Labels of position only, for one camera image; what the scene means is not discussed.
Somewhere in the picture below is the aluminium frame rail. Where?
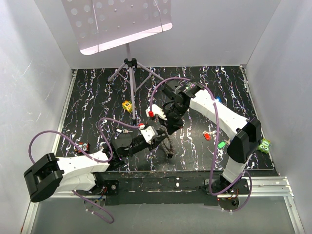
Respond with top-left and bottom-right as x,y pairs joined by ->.
218,176 -> 293,197

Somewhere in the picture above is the yellow green toy block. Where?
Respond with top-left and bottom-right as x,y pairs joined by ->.
122,100 -> 133,113

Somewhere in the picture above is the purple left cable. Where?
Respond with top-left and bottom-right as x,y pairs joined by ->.
28,117 -> 144,224

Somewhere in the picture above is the purple cable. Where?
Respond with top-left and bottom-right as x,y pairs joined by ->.
28,117 -> 144,224
150,77 -> 252,212

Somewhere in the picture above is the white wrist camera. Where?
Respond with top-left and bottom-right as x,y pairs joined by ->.
139,123 -> 158,145
145,104 -> 167,120

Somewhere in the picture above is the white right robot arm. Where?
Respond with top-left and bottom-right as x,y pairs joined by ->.
161,79 -> 262,194

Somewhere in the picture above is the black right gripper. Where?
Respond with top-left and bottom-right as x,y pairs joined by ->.
157,102 -> 188,136

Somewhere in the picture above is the green tagged key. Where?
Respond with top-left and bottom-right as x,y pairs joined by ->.
217,141 -> 231,149

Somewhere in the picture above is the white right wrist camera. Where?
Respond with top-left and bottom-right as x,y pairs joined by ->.
145,104 -> 167,120

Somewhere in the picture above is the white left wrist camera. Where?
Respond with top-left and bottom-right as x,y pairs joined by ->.
139,123 -> 158,145

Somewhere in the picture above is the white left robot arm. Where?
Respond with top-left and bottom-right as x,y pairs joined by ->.
24,126 -> 168,203

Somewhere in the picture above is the red tagged key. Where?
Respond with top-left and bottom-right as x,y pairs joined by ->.
203,131 -> 211,141

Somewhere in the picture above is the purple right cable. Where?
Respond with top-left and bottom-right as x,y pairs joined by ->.
150,77 -> 252,212

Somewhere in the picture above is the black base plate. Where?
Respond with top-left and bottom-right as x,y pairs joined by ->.
75,170 -> 252,207

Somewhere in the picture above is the perforated music stand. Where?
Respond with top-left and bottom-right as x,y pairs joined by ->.
62,0 -> 173,120

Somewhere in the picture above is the red round marker sticker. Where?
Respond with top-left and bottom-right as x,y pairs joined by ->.
75,142 -> 90,154

